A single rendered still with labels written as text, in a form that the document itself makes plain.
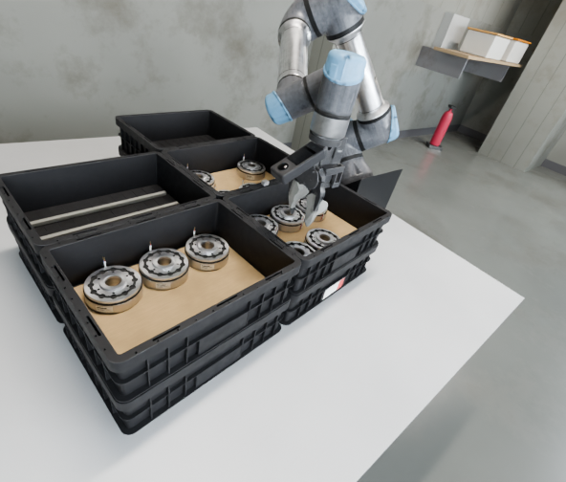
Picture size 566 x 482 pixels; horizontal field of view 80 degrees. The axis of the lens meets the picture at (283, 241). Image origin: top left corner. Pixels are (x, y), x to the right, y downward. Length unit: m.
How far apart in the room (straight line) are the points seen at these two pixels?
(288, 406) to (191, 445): 0.20
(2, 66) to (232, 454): 2.37
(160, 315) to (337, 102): 0.53
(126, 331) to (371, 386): 0.54
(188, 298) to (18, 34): 2.10
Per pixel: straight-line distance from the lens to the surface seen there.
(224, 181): 1.18
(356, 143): 1.29
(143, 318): 0.71
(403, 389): 0.90
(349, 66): 0.68
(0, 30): 2.59
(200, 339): 0.62
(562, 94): 5.95
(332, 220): 1.09
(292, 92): 0.81
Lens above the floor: 1.37
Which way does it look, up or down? 36 degrees down
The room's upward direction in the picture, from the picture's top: 14 degrees clockwise
